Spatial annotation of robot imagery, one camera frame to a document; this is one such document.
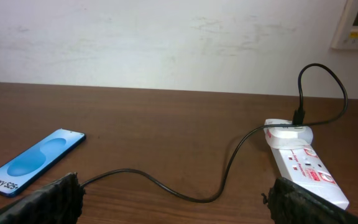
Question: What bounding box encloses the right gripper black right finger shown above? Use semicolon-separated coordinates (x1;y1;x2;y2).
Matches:
261;177;358;224

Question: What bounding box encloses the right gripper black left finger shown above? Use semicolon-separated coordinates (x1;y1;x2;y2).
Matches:
0;172;85;224

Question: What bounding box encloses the blue smartphone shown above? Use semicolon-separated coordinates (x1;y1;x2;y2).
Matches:
0;129;86;197

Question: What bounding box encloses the black charger cable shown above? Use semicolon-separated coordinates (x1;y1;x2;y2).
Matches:
0;63;349;205

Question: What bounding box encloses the white charger plug adapter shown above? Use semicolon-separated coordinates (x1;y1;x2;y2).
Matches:
264;126;313;150

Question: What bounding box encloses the white power strip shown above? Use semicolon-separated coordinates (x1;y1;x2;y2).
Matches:
263;118;350;211

